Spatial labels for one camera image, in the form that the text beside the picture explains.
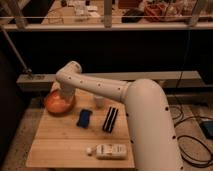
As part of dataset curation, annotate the dark blue floor box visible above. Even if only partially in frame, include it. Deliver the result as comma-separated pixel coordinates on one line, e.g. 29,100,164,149
200,121,213,140

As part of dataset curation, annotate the black white striped block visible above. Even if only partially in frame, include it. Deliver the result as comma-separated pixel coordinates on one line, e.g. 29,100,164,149
102,107,118,133

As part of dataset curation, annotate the blue sponge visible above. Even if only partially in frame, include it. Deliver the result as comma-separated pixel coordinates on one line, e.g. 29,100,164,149
76,109,92,128

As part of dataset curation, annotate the grey metal beam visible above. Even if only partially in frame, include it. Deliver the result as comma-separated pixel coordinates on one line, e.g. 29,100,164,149
17,71,203,92

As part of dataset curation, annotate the wooden table board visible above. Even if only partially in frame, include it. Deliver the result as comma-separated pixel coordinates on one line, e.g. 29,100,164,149
26,89,135,171

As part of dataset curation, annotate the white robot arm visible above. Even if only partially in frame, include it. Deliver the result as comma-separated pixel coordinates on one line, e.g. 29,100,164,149
56,61,184,171

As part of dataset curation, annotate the black floor cable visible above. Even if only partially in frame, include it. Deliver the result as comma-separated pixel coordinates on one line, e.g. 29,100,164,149
169,105,213,169

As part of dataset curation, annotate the white plastic bottle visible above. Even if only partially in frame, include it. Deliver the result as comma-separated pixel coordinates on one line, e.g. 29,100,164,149
86,144,127,160

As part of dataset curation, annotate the clear plastic cup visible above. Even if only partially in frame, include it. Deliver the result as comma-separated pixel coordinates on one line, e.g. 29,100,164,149
94,95,104,108

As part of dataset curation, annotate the orange ceramic bowl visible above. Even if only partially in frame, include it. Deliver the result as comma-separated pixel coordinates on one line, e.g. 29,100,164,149
44,89,75,115

